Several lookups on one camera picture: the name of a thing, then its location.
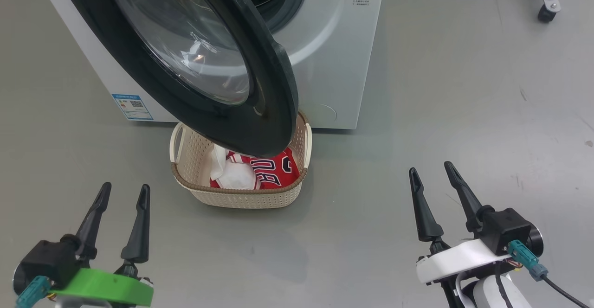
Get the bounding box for blue energy label sticker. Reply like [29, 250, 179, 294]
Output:
[111, 94, 154, 122]

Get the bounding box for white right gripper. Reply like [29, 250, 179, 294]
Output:
[408, 160, 511, 285]

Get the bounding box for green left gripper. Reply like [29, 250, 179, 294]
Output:
[48, 181, 155, 308]

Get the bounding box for camera cable teal plug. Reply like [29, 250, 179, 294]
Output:
[15, 276, 52, 308]
[507, 240, 594, 308]

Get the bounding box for cream perforated laundry basket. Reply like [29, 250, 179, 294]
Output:
[169, 110, 313, 209]

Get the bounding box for red basketball jersey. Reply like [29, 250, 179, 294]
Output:
[210, 147, 300, 191]

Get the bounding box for black glass washing machine door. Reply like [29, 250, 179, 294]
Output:
[55, 0, 299, 158]

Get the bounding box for left camera cable teal plug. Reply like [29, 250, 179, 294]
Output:
[15, 276, 52, 308]

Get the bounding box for right camera cable teal plug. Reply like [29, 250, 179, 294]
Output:
[507, 240, 594, 308]

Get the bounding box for white washing machine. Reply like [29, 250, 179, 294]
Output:
[33, 0, 387, 130]

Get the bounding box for white garment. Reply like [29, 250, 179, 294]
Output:
[210, 144, 257, 191]

